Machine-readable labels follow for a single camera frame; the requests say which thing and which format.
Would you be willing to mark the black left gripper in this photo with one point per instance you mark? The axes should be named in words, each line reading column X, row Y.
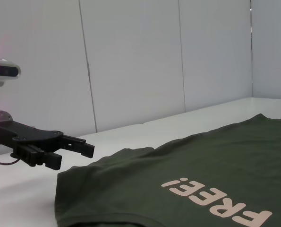
column 24, row 133

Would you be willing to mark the dark green FREE t-shirt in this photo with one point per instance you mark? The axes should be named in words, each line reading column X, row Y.
column 178, row 170

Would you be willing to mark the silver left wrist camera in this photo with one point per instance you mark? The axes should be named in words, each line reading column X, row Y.
column 3, row 71

